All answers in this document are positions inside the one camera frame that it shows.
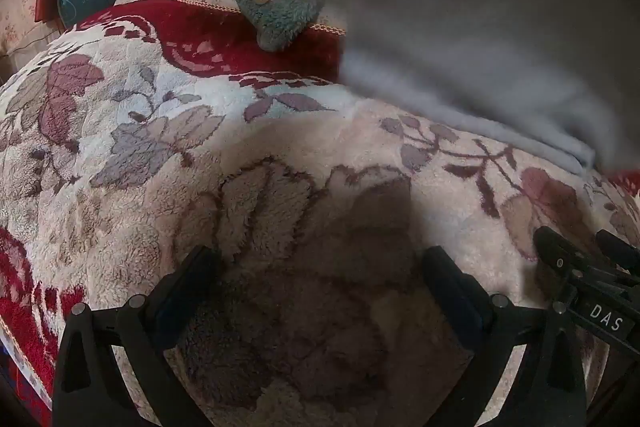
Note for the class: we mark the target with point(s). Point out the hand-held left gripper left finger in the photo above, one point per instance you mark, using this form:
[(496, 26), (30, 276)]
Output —
[(192, 279)]

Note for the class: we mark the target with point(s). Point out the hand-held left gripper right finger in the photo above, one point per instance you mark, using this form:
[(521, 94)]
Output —
[(450, 282)]

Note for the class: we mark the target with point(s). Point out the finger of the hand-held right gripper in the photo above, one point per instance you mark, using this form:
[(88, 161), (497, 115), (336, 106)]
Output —
[(620, 247), (556, 251)]

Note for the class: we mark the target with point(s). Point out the grey pants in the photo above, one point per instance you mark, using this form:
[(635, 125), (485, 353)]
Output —
[(475, 22)]

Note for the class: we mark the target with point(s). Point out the red floral fleece blanket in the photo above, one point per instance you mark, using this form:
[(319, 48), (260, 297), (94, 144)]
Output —
[(200, 167)]

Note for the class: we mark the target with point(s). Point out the teal fleece garment with button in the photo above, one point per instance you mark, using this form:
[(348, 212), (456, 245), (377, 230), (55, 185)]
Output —
[(272, 12)]

